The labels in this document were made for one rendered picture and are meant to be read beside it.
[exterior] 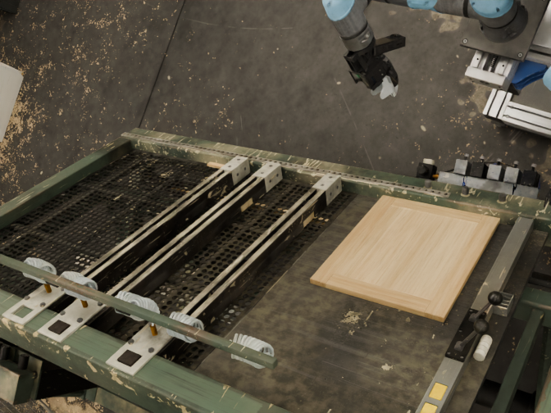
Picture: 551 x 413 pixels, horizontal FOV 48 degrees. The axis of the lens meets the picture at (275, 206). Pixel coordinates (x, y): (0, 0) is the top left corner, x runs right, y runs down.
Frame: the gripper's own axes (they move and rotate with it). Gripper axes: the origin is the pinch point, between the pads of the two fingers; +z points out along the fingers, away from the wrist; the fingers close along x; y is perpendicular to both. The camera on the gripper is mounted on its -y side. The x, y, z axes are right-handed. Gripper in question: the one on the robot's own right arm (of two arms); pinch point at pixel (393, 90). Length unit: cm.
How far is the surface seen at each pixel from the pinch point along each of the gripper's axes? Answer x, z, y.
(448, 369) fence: 45, 37, 46
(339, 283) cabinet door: -3, 42, 46
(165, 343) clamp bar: -6, 7, 92
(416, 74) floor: -108, 108, -75
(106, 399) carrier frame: -117, 113, 156
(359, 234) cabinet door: -19, 54, 26
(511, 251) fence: 23, 63, 2
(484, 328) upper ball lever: 47, 32, 33
